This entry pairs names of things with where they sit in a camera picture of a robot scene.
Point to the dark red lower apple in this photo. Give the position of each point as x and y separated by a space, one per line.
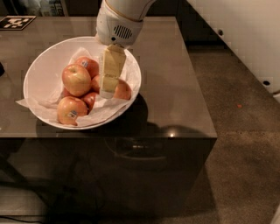
89 99

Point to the black white fiducial marker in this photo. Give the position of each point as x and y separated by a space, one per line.
15 23

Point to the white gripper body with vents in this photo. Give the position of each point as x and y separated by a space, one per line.
116 28

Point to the back apple with sticker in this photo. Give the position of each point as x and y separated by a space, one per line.
91 65

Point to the large top red-yellow apple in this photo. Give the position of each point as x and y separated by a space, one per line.
76 79

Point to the right red-yellow apple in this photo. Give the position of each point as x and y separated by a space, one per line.
122 90

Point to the hidden left red apple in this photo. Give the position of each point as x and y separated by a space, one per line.
66 93

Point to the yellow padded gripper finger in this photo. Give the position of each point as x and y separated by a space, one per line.
111 62

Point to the white bowl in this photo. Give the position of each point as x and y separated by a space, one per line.
43 73

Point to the cluttered shelf top left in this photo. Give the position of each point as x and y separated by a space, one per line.
40 8

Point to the front apple with sticker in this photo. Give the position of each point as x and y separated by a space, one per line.
69 109

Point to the dark object at left edge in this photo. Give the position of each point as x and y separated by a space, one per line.
2 71

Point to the apple with sticker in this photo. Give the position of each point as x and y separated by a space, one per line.
69 109
91 65

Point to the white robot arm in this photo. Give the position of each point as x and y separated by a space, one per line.
250 28

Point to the dark cabinet row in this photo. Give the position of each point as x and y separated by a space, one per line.
194 29

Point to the small middle apple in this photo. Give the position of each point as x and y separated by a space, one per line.
95 84

